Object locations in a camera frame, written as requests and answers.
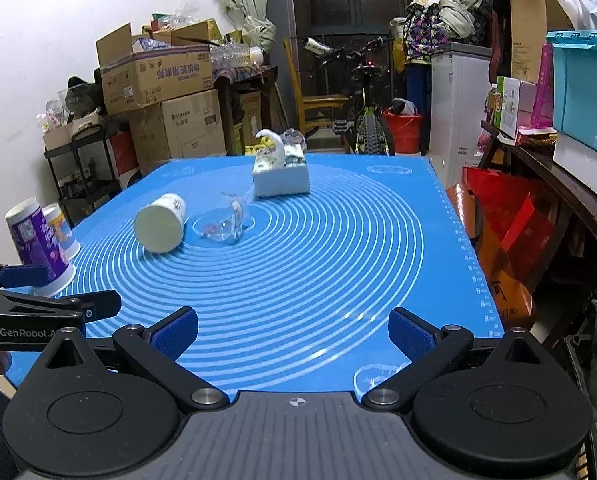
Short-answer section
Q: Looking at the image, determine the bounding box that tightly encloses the white printed paper cup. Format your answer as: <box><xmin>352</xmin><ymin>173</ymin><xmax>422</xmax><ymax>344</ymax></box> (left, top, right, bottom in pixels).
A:
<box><xmin>134</xmin><ymin>193</ymin><xmax>187</xmax><ymax>254</ymax></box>

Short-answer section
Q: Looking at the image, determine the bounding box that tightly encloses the purple paper cup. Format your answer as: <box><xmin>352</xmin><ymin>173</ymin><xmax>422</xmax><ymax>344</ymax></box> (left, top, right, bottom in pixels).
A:
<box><xmin>4</xmin><ymin>196</ymin><xmax>76</xmax><ymax>297</ymax></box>

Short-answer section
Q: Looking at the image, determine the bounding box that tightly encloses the blue yellow paper cup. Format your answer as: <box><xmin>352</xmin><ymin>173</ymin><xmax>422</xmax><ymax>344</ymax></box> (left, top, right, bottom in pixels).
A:
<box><xmin>42</xmin><ymin>203</ymin><xmax>80</xmax><ymax>260</ymax></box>

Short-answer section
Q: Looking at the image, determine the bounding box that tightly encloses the clear glass cup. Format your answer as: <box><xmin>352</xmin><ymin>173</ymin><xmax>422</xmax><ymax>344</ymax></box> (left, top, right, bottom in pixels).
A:
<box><xmin>192</xmin><ymin>192</ymin><xmax>255</xmax><ymax>244</ymax></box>

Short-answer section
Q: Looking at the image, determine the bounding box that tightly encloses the black metal shelf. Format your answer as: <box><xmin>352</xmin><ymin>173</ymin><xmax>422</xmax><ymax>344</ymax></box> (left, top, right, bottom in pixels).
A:
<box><xmin>44</xmin><ymin>125</ymin><xmax>122</xmax><ymax>228</ymax></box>

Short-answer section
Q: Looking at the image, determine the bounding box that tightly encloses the blue silicone mat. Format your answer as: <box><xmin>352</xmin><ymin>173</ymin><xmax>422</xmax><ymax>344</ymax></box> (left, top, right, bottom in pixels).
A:
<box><xmin>5</xmin><ymin>153</ymin><xmax>506</xmax><ymax>404</ymax></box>

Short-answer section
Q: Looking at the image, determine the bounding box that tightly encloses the red paper bag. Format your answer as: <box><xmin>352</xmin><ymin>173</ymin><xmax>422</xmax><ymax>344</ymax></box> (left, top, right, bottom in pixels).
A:
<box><xmin>447</xmin><ymin>167</ymin><xmax>556</xmax><ymax>328</ymax></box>

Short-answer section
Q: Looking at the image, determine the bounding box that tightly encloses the white tissue box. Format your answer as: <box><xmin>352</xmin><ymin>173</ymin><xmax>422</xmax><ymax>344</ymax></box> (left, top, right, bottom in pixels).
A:
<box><xmin>252</xmin><ymin>128</ymin><xmax>311</xmax><ymax>198</ymax></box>

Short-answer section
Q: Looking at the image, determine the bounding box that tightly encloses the red bucket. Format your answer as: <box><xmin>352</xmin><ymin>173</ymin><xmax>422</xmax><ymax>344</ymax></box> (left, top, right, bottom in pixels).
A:
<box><xmin>383</xmin><ymin>110</ymin><xmax>422</xmax><ymax>155</ymax></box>

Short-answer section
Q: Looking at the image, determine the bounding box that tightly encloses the lower cardboard box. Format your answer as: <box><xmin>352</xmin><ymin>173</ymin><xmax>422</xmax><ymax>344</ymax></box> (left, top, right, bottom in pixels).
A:
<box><xmin>128</xmin><ymin>90</ymin><xmax>227</xmax><ymax>176</ymax></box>

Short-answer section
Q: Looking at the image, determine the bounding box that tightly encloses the upper cardboard box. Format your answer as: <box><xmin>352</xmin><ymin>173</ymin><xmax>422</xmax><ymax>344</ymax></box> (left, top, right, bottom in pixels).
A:
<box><xmin>97</xmin><ymin>18</ymin><xmax>220</xmax><ymax>115</ymax></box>

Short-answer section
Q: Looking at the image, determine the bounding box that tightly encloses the green white carton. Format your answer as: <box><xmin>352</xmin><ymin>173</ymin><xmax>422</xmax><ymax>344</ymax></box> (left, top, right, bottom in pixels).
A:
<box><xmin>495</xmin><ymin>76</ymin><xmax>536</xmax><ymax>138</ymax></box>

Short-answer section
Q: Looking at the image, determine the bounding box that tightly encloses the wooden chair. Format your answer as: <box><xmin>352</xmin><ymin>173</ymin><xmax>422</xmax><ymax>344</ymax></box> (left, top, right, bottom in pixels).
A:
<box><xmin>282</xmin><ymin>38</ymin><xmax>349</xmax><ymax>136</ymax></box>

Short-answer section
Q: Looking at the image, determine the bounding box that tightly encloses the white freezer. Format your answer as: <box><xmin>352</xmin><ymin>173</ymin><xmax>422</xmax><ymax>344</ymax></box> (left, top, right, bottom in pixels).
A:
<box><xmin>429</xmin><ymin>42</ymin><xmax>491</xmax><ymax>188</ymax></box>

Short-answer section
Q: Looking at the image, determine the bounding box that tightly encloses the black bicycle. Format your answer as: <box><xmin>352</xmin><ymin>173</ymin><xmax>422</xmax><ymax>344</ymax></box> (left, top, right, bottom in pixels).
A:
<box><xmin>303</xmin><ymin>36</ymin><xmax>395</xmax><ymax>156</ymax></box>

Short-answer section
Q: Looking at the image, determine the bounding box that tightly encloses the teal storage bin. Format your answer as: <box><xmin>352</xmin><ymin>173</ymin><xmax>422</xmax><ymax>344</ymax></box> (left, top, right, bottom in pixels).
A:
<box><xmin>546</xmin><ymin>30</ymin><xmax>597</xmax><ymax>148</ymax></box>

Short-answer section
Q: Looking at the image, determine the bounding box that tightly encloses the tall cardboard box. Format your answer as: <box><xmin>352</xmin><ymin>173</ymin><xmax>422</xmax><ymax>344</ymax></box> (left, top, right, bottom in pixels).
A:
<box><xmin>510</xmin><ymin>0</ymin><xmax>573</xmax><ymax>84</ymax></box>

